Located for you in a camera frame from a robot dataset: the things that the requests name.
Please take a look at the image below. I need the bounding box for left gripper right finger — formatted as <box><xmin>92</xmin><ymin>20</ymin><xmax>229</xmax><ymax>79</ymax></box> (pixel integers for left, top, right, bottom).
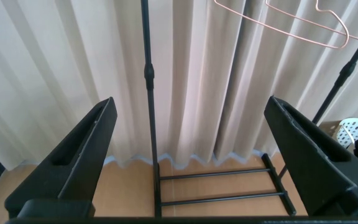
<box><xmin>264</xmin><ymin>95</ymin><xmax>358</xmax><ymax>217</ymax></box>

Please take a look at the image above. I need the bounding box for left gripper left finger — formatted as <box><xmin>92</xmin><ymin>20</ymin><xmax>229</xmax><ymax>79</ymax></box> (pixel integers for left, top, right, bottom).
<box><xmin>4</xmin><ymin>96</ymin><xmax>118</xmax><ymax>219</ymax></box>

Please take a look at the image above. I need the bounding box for white laundry basket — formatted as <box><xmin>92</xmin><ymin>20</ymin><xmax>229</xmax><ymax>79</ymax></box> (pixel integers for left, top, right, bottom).
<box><xmin>336</xmin><ymin>117</ymin><xmax>358</xmax><ymax>149</ymax></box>

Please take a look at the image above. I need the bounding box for black clothes rack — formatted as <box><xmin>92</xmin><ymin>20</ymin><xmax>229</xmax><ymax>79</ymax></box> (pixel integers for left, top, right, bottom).
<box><xmin>140</xmin><ymin>0</ymin><xmax>358</xmax><ymax>218</ymax></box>

